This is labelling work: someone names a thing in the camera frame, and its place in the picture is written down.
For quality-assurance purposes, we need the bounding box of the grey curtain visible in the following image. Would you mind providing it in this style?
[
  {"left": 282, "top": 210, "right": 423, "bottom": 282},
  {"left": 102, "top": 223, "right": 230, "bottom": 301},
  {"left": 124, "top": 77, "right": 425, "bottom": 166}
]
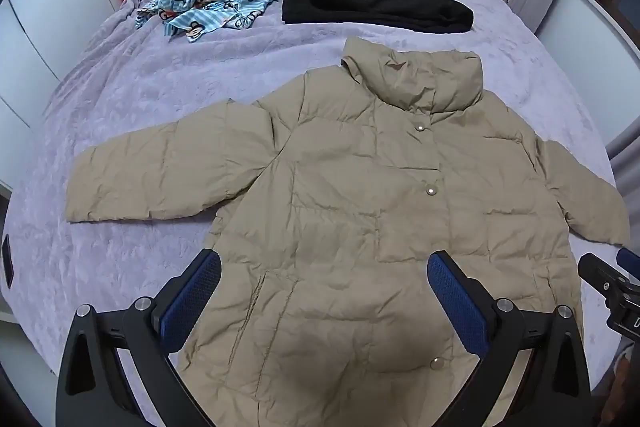
[{"left": 606, "top": 127, "right": 640, "bottom": 200}]

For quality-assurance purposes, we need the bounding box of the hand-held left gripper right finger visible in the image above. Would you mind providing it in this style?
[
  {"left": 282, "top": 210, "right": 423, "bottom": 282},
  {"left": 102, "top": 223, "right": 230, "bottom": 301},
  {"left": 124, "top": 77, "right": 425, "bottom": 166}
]
[{"left": 427, "top": 250, "right": 593, "bottom": 427}]

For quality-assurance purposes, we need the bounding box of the white wardrobe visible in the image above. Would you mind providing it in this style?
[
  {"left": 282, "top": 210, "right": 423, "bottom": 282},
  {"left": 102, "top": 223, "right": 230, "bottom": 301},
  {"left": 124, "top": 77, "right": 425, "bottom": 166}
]
[{"left": 0, "top": 0, "right": 128, "bottom": 192}]

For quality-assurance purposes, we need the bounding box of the beige puffer jacket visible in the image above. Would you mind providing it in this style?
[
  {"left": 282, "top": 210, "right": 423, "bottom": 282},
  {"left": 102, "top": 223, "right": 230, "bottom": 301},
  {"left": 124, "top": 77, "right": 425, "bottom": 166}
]
[{"left": 64, "top": 37, "right": 632, "bottom": 427}]

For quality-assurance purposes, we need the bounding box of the purple plush blanket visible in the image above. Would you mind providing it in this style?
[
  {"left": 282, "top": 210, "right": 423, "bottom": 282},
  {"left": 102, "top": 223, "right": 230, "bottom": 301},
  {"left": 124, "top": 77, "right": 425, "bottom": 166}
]
[{"left": 0, "top": 0, "right": 623, "bottom": 427}]

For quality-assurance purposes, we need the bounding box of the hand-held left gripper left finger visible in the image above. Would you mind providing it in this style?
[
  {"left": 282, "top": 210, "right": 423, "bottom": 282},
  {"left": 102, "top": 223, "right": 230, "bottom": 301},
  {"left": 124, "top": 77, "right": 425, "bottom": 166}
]
[{"left": 54, "top": 248, "right": 222, "bottom": 427}]

